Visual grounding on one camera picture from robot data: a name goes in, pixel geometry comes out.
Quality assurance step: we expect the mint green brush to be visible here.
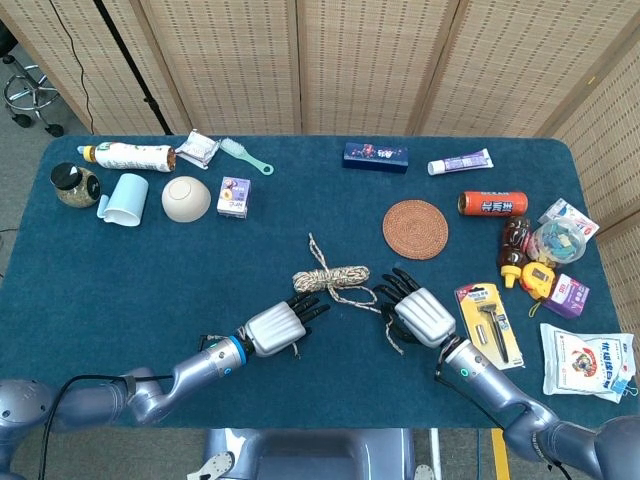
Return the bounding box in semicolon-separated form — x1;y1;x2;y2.
220;137;275;177

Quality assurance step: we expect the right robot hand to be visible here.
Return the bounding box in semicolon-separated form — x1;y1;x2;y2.
373;268;457;350

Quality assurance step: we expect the white bottle with yellow cap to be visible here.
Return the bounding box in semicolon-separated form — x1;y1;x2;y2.
77;141;178;174

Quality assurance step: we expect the orange drink can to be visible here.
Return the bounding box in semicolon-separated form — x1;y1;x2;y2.
457;190;529;217

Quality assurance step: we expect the blue table cloth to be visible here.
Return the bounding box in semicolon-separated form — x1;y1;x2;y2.
0;134;627;430

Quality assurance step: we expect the bamboo folding screen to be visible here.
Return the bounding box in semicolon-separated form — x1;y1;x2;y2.
0;0;640;351

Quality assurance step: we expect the thin black cable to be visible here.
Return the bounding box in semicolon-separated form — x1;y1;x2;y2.
48;0;96;135

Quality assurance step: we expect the white purple toothpaste tube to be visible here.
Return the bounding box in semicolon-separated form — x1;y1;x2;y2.
427;148;495;176

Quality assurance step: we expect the chrome stool base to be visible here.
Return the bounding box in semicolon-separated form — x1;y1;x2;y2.
0;52;66;139

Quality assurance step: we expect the round woven rattan coaster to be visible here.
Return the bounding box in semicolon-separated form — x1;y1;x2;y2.
382;199;450;261

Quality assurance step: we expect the yellow tape measure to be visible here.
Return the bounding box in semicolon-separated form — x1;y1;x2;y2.
518;261;557;319

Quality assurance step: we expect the small purple white carton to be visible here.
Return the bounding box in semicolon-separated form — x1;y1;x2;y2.
216;176;253;219

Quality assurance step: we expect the light blue plastic cup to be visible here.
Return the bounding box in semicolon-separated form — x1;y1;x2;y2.
96;172;150;228

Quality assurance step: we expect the cream ceramic bowl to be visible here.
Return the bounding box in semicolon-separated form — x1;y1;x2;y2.
160;175;212;223

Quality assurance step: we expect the small purple box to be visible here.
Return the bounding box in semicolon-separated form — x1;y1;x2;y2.
542;273;591;319

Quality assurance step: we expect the white snack packet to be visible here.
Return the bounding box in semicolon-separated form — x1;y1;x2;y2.
174;129;222;170

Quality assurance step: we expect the blue binder clip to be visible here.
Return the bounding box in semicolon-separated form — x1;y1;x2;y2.
610;374;639;401

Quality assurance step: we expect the brown honey bottle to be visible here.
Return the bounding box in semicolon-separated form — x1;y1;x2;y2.
497;215;532;290

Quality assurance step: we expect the white printed bag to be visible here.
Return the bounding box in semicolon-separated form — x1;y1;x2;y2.
538;322;637;401

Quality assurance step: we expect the white speckled braided rope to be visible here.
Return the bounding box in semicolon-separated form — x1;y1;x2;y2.
291;232;406;359

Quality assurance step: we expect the clear tub of clips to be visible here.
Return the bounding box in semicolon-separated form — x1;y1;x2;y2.
527;216;589;266

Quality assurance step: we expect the black stand pole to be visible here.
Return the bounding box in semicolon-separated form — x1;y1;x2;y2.
93;0;174;135

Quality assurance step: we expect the dark blue rectangular box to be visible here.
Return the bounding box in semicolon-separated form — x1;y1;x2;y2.
342;142;410;175

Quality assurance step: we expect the yellow razor blister pack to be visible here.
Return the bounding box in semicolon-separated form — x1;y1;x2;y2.
453;282;526;372

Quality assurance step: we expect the glass jar with black lid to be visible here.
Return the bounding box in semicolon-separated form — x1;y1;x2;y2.
50;162;102;209

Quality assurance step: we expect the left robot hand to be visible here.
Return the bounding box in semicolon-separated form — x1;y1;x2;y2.
242;292;332;359

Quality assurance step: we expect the white blue small packet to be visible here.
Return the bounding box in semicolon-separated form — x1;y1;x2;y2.
537;197;600;241

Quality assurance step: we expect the grey robot torso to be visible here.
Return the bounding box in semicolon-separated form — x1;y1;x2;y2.
187;428;441;480

